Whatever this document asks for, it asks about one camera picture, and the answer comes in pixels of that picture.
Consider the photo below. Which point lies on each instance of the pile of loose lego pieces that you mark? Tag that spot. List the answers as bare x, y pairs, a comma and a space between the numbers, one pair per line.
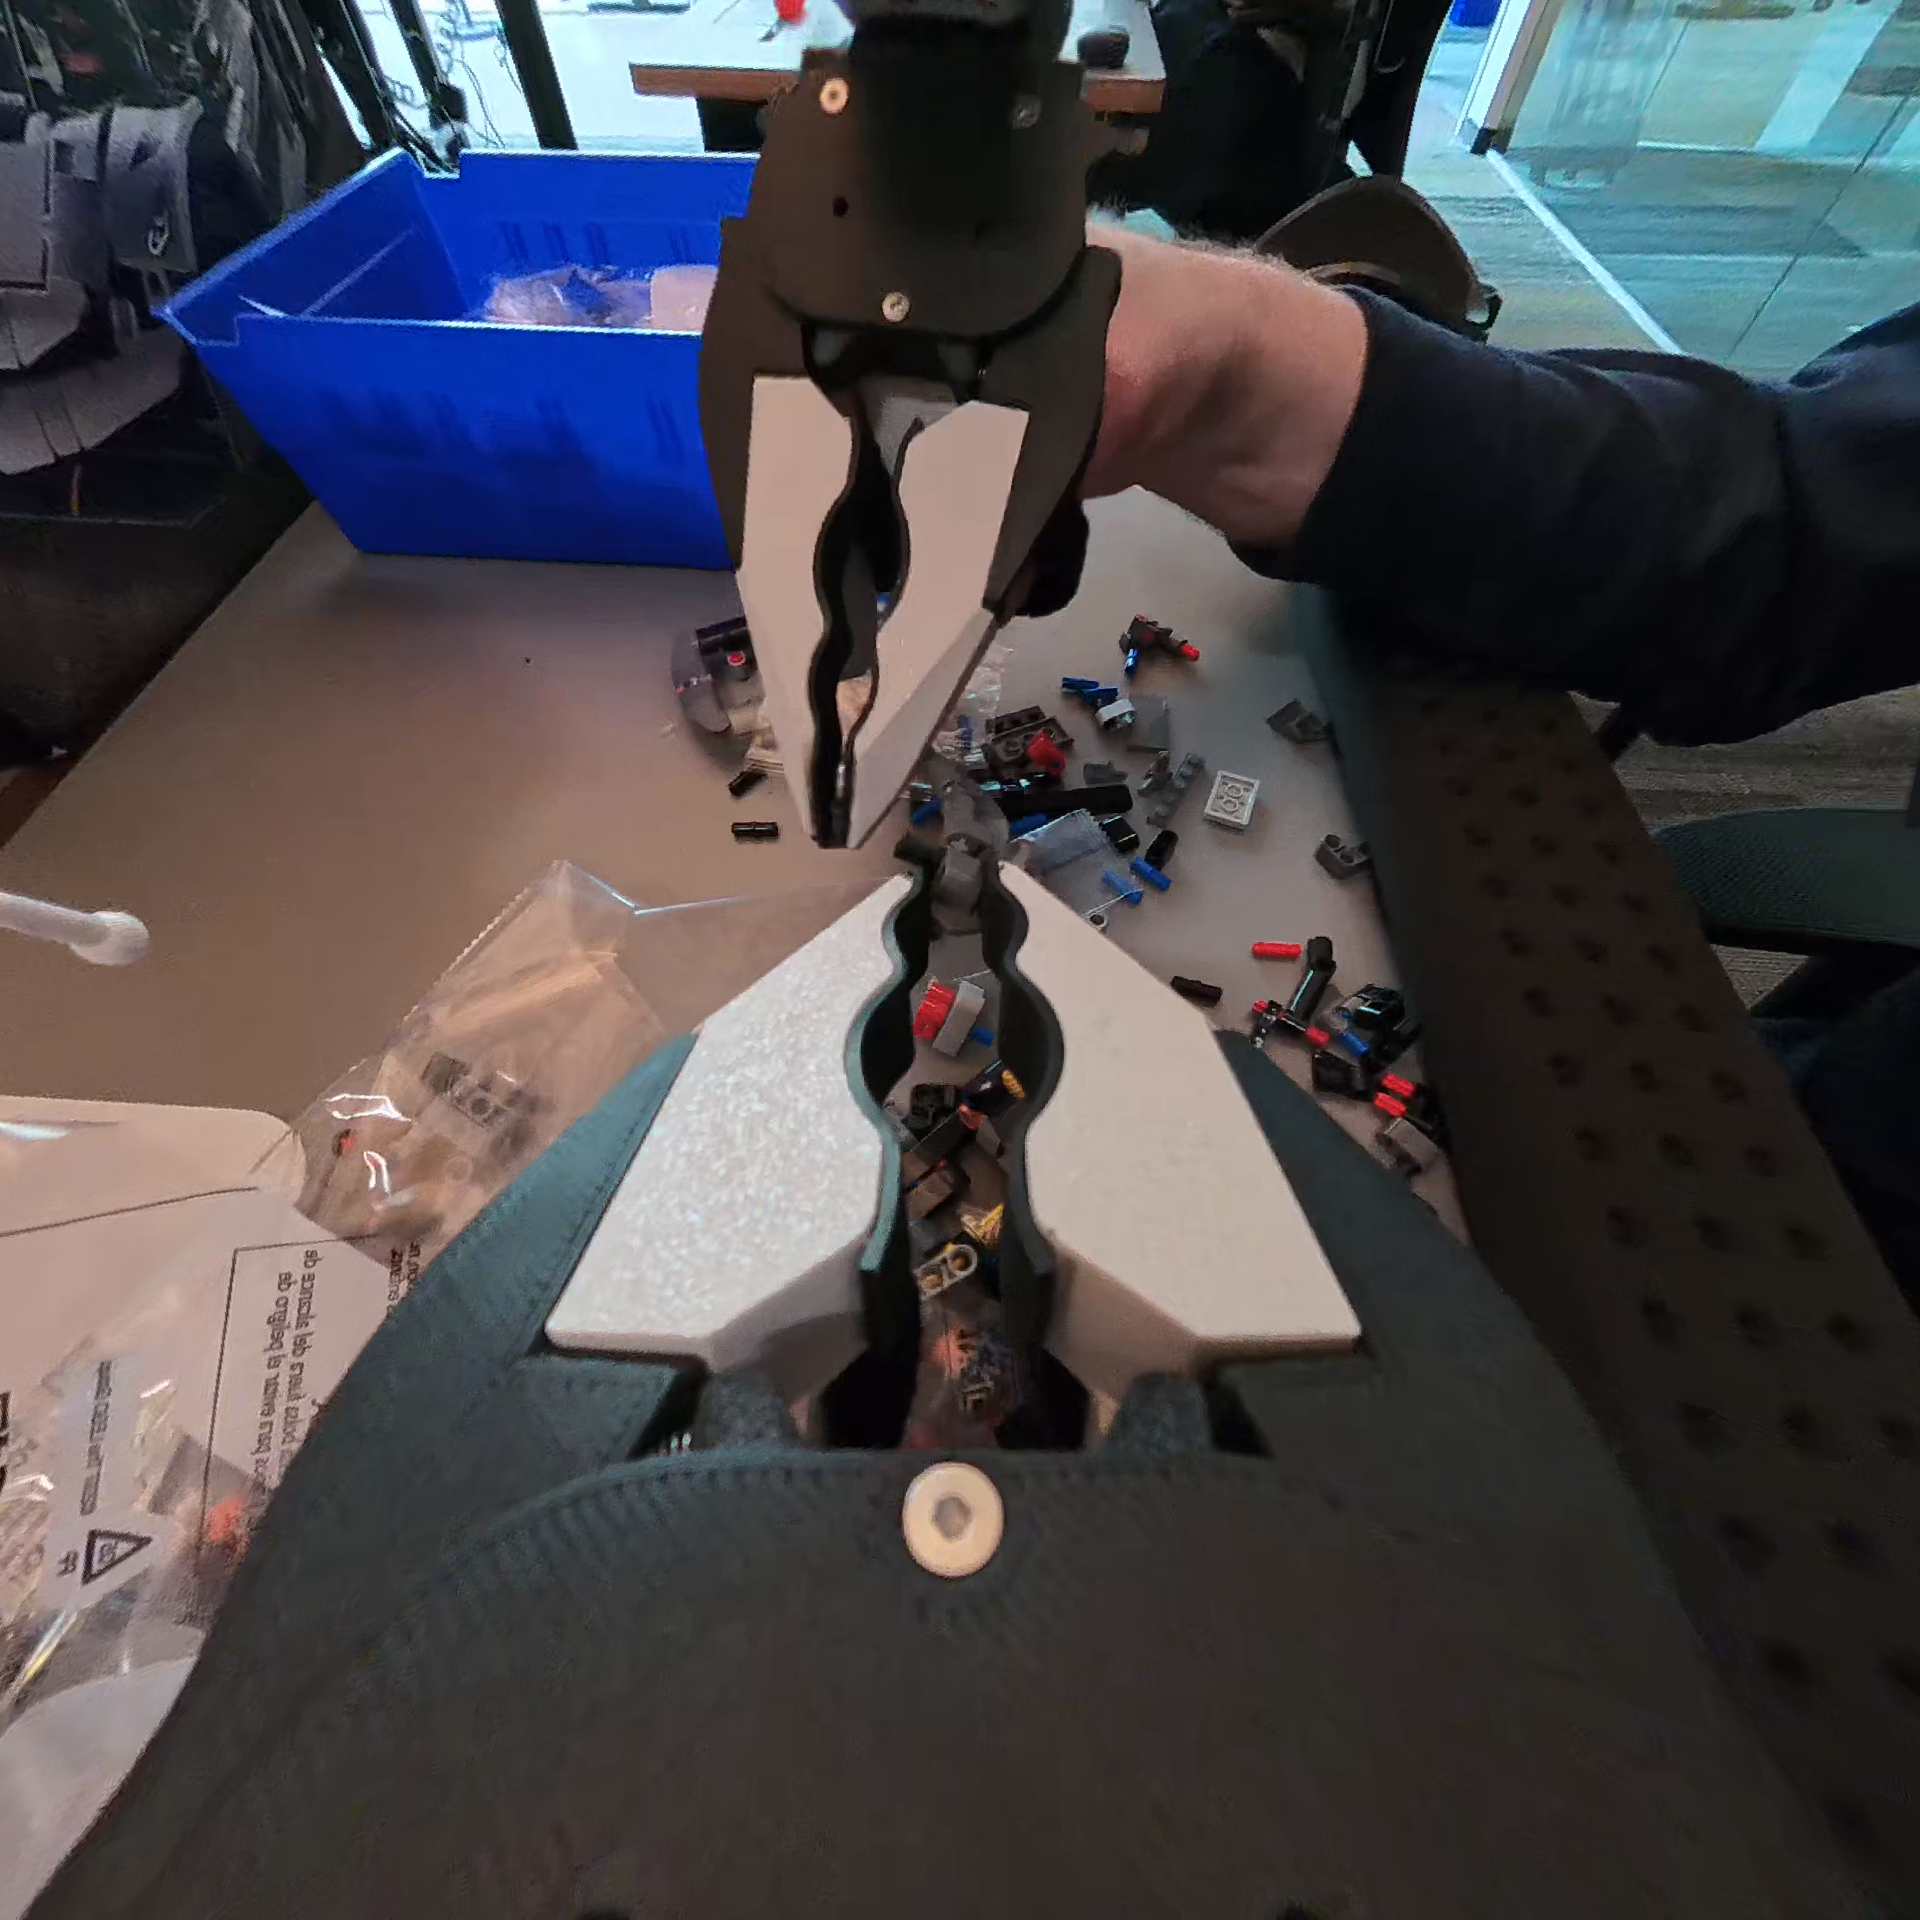
1049, 744

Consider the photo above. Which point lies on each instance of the grey office chair back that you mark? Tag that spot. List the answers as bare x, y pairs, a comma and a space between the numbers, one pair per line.
1373, 240

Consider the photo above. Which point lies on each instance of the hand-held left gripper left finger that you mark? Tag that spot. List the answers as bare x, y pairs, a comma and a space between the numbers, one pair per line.
735, 1186

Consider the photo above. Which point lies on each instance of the red and grey lego piece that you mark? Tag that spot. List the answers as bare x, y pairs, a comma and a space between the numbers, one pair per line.
944, 1020

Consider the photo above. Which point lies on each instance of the person's right hand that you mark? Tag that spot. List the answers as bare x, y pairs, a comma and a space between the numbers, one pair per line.
1230, 390

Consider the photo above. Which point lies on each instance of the clear bag with few pieces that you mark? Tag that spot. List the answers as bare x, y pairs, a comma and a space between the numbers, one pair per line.
569, 962

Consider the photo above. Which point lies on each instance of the light grey square lego plate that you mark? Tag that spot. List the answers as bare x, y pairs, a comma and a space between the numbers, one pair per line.
1230, 803

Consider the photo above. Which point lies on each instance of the blue plastic bin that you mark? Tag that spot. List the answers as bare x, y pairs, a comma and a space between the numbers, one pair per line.
452, 421

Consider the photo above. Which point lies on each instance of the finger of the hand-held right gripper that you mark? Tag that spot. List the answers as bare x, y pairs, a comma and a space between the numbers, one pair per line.
780, 541
954, 571

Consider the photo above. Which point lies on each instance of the black lego set box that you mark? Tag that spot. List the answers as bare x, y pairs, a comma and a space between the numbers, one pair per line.
89, 226

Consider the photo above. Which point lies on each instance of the person's right forearm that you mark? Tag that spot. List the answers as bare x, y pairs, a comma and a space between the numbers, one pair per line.
1576, 494

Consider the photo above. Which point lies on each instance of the black metal post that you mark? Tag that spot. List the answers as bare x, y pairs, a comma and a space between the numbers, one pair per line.
533, 77

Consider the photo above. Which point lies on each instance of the dark grey lego dish assembly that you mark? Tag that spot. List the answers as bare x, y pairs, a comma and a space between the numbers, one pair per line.
721, 675

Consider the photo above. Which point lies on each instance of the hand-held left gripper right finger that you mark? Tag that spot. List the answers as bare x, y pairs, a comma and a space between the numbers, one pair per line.
1185, 1186

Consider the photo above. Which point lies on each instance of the wooden background table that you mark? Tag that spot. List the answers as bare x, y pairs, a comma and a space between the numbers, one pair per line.
705, 77

